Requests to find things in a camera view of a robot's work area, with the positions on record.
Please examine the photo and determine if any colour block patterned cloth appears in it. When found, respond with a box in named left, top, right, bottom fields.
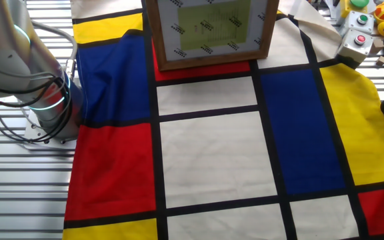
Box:
left=61, top=0, right=384, bottom=240

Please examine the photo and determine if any grey box with red button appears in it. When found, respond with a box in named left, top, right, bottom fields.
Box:
left=335, top=29, right=375, bottom=65

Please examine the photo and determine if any grey box with green button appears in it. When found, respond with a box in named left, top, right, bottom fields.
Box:
left=345, top=10, right=375, bottom=34

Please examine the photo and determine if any small wooden block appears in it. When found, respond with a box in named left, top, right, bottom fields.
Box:
left=370, top=37, right=384, bottom=55

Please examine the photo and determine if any yellow box with green button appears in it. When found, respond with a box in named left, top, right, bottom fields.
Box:
left=339, top=0, right=370, bottom=18

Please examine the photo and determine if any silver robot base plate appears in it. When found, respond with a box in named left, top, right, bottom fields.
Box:
left=23, top=109, right=78, bottom=151

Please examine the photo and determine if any grey base cable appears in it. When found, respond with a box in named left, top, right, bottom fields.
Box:
left=31, top=20, right=79, bottom=79

